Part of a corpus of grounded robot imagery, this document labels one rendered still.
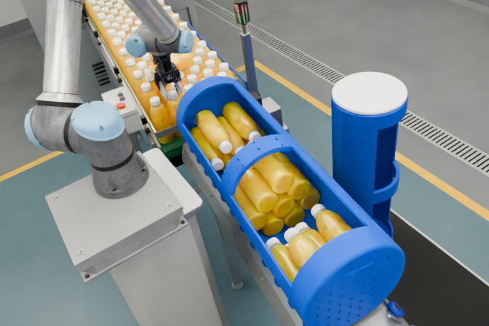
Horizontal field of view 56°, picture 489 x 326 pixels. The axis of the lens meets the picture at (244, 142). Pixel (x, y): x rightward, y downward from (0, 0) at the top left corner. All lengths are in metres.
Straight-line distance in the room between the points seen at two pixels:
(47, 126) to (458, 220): 2.18
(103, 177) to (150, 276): 0.34
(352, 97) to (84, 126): 1.03
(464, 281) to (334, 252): 1.38
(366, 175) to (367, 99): 0.32
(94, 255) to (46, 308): 1.63
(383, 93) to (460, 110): 1.77
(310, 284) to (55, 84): 0.79
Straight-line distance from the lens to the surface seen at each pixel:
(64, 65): 1.27
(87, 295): 2.72
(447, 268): 2.40
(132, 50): 1.59
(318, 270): 1.05
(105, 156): 1.20
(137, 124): 1.86
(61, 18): 1.29
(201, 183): 1.75
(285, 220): 1.39
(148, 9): 1.36
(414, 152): 3.15
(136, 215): 1.21
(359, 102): 1.77
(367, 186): 1.97
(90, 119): 1.18
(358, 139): 1.80
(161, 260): 1.39
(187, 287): 1.53
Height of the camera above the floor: 2.07
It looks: 39 degrees down
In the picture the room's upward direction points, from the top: 10 degrees counter-clockwise
